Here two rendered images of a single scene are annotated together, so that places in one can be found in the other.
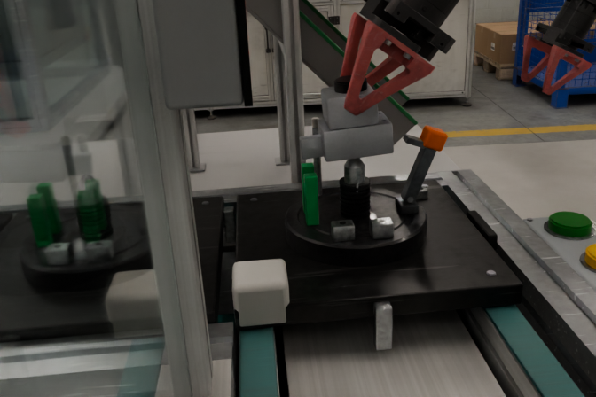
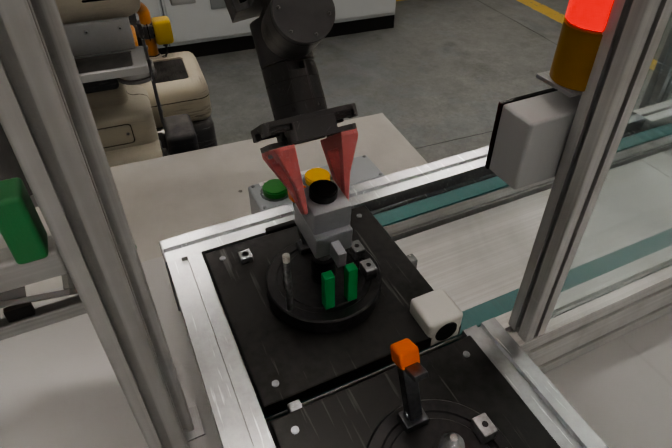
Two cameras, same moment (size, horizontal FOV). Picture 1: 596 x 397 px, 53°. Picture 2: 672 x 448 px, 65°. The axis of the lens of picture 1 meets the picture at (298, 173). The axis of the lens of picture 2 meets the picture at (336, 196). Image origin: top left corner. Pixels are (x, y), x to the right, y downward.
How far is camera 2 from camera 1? 80 cm
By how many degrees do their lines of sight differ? 92
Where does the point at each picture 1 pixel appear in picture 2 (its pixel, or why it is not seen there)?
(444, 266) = (358, 234)
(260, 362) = (477, 314)
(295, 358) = not seen: hidden behind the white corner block
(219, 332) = (477, 333)
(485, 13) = not seen: outside the picture
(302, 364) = not seen: hidden behind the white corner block
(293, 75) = (144, 297)
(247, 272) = (442, 312)
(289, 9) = (122, 233)
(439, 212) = (275, 244)
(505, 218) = (264, 217)
